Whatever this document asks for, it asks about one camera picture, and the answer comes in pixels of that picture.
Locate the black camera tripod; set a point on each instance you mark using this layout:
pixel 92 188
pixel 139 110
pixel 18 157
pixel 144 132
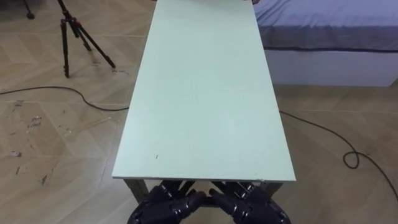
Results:
pixel 74 31

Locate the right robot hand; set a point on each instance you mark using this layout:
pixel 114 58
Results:
pixel 248 207

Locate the black stand foot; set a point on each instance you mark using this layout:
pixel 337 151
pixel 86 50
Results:
pixel 29 12

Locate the white rectangular desk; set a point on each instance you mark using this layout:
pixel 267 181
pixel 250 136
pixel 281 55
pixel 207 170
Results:
pixel 202 102

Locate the grey bed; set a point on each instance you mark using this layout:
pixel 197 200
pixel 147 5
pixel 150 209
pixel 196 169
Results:
pixel 329 40

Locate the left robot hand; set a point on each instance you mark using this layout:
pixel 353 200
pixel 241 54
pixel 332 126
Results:
pixel 164 205

